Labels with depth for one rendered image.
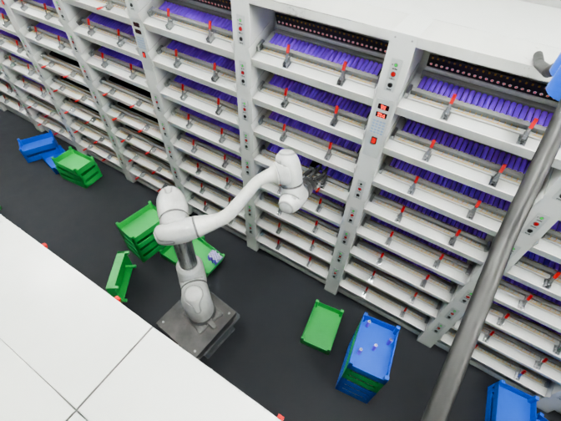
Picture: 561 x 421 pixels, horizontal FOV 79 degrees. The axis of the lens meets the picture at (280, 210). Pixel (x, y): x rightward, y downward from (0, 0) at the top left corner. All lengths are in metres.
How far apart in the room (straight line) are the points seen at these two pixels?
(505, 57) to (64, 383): 1.37
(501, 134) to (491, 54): 0.29
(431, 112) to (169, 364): 1.24
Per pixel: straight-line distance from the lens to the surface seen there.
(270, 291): 2.56
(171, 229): 1.54
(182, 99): 2.22
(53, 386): 0.63
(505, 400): 2.63
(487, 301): 0.52
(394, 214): 1.84
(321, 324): 2.48
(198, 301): 1.97
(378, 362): 2.03
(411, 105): 1.48
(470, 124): 1.47
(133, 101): 2.68
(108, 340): 0.62
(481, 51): 1.36
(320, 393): 2.34
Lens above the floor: 2.26
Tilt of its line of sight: 48 degrees down
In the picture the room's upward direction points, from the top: 3 degrees clockwise
